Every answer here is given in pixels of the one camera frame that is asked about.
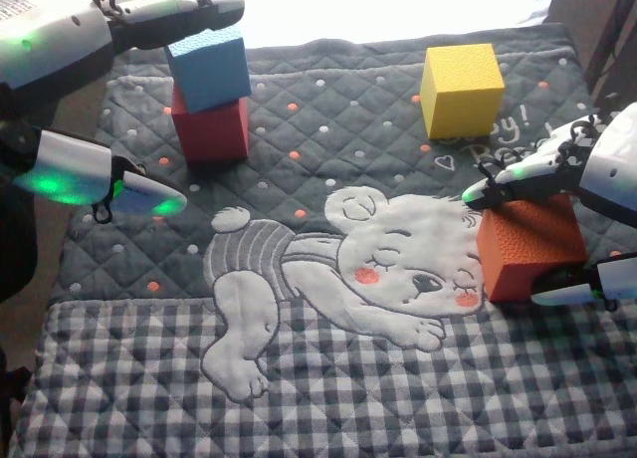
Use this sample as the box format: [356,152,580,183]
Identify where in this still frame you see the orange foam cube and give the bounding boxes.
[476,193,589,304]

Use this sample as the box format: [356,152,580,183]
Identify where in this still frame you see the yellow cube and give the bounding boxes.
[420,43,506,140]

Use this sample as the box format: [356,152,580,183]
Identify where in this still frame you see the blue cube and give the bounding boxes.
[164,23,253,115]

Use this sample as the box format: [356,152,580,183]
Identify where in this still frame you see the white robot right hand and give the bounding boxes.
[461,102,637,313]

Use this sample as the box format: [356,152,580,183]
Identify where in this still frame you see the red foam cube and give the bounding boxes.
[170,84,250,163]

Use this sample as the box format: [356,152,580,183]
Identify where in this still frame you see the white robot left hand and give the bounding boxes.
[0,0,246,225]

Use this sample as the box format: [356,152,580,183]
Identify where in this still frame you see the grey quilt with bear print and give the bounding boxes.
[9,22,637,458]

